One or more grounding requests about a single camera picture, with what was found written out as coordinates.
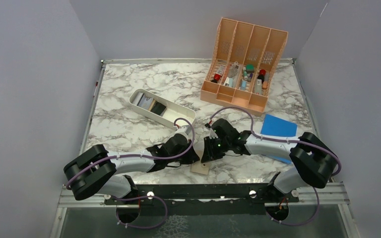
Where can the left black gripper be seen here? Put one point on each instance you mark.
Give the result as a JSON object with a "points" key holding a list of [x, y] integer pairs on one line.
{"points": [[191, 157]]}

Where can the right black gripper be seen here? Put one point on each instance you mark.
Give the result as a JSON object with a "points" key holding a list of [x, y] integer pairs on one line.
{"points": [[209, 152]]}

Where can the white oblong plastic tray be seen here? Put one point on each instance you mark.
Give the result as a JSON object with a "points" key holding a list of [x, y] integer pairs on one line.
{"points": [[172, 112]]}

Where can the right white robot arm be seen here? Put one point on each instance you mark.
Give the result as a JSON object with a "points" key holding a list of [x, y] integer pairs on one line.
{"points": [[313, 163]]}

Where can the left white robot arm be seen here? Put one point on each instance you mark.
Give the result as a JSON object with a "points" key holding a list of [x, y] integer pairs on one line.
{"points": [[97, 171]]}

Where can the stack of cards in tray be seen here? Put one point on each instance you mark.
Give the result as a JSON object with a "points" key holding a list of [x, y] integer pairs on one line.
{"points": [[149, 103]]}

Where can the blue flat board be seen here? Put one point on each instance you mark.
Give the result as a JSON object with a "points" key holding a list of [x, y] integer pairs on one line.
{"points": [[274, 126]]}

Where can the red capped black bottle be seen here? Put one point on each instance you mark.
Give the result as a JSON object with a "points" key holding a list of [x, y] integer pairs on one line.
{"points": [[216, 78]]}

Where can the orange marker pen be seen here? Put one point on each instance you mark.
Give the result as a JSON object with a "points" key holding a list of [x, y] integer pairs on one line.
{"points": [[265, 82]]}

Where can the green capped bottle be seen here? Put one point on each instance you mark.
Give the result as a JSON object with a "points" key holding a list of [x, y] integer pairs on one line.
{"points": [[250, 68]]}

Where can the red capped bottle right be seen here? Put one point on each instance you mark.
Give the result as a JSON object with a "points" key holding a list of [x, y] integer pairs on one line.
{"points": [[261, 75]]}

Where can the peach plastic desk organizer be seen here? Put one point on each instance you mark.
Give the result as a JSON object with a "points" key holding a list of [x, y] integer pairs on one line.
{"points": [[237, 44]]}

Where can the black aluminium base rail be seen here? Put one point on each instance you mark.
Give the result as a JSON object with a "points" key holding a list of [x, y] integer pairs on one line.
{"points": [[209, 199]]}

